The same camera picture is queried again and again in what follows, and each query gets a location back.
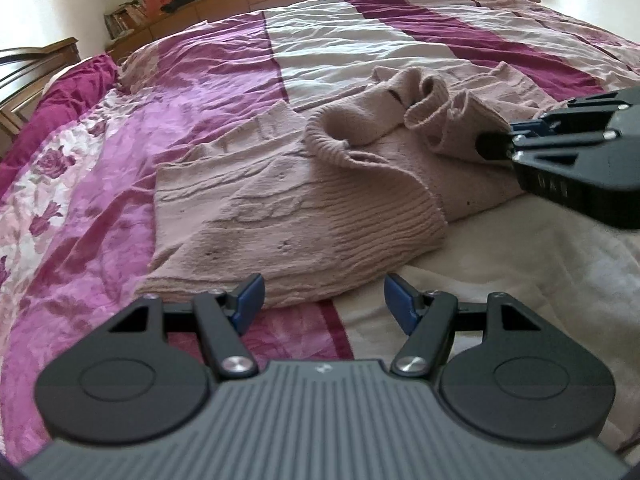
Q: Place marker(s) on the dark cloth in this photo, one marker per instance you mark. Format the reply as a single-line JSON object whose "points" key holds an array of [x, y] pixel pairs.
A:
{"points": [[187, 1]]}

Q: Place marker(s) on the dark wooden headboard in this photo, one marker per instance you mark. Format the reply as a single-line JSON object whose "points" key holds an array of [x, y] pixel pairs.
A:
{"points": [[30, 85]]}

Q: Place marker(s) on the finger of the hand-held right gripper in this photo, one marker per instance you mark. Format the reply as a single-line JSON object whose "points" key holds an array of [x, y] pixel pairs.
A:
{"points": [[527, 127], [492, 146]]}

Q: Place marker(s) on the pink knitted sweater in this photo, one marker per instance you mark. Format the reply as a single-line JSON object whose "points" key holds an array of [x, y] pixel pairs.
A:
{"points": [[300, 210]]}

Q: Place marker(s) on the row of books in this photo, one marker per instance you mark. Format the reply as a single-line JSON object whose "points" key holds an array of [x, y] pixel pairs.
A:
{"points": [[125, 17]]}

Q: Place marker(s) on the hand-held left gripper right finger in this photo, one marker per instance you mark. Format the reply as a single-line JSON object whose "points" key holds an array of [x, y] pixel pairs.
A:
{"points": [[400, 305]]}

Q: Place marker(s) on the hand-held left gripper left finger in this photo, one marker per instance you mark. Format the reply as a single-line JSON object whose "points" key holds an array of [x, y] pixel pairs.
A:
{"points": [[250, 301]]}

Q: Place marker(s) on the purple striped floral bed cover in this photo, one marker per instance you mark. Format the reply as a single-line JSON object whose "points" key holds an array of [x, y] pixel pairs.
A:
{"points": [[350, 35]]}

